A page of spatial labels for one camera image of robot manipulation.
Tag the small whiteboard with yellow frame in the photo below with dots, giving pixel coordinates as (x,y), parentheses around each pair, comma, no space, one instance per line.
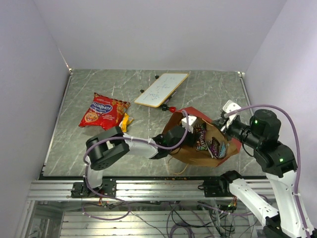
(161,89)

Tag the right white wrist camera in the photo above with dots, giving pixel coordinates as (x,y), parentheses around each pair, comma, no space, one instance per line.
(230,114)

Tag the red brown paper bag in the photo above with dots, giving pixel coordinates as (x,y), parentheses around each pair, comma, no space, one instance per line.
(190,156)

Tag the purple m&m's packet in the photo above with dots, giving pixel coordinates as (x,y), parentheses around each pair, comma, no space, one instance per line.
(217,149)

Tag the brown m&m's candy packet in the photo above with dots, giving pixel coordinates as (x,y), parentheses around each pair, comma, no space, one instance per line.
(199,133)

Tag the aluminium mounting rail frame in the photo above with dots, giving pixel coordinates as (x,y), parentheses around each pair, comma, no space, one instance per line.
(141,207)

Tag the red cookie snack bag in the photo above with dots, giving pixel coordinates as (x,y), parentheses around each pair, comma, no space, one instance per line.
(104,112)

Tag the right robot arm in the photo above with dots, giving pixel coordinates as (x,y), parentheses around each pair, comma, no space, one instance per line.
(281,168)

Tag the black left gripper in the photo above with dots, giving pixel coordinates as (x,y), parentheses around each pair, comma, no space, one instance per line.
(193,137)

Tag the yellow candy packet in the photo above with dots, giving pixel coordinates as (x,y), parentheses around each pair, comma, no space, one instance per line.
(127,119)

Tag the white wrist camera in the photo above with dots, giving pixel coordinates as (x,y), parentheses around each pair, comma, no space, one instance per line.
(230,114)
(189,123)

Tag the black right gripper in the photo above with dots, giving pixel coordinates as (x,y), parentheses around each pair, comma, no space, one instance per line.
(221,123)

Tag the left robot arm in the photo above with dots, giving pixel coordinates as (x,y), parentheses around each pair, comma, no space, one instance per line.
(106,148)

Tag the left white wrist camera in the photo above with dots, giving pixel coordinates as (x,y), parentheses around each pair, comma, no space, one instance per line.
(189,123)

